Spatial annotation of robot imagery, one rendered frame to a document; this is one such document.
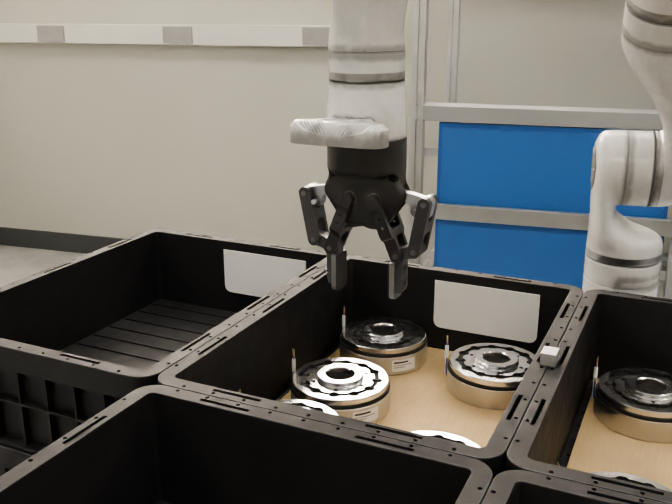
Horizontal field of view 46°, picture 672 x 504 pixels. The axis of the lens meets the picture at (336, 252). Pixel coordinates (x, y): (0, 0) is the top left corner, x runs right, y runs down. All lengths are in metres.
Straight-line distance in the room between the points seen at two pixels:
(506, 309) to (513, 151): 1.67
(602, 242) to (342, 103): 0.44
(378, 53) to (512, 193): 1.94
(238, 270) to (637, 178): 0.52
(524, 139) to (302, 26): 1.36
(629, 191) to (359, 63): 0.43
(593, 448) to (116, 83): 3.50
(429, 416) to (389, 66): 0.35
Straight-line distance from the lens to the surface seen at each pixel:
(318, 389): 0.81
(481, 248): 2.67
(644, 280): 1.05
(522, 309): 0.94
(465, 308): 0.96
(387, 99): 0.71
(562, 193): 2.61
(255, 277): 1.07
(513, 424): 0.62
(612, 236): 1.02
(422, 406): 0.85
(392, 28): 0.71
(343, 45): 0.71
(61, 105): 4.26
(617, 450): 0.81
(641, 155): 1.00
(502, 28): 3.43
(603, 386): 0.86
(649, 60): 0.90
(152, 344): 1.02
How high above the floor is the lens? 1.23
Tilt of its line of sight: 17 degrees down
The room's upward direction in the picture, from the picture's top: straight up
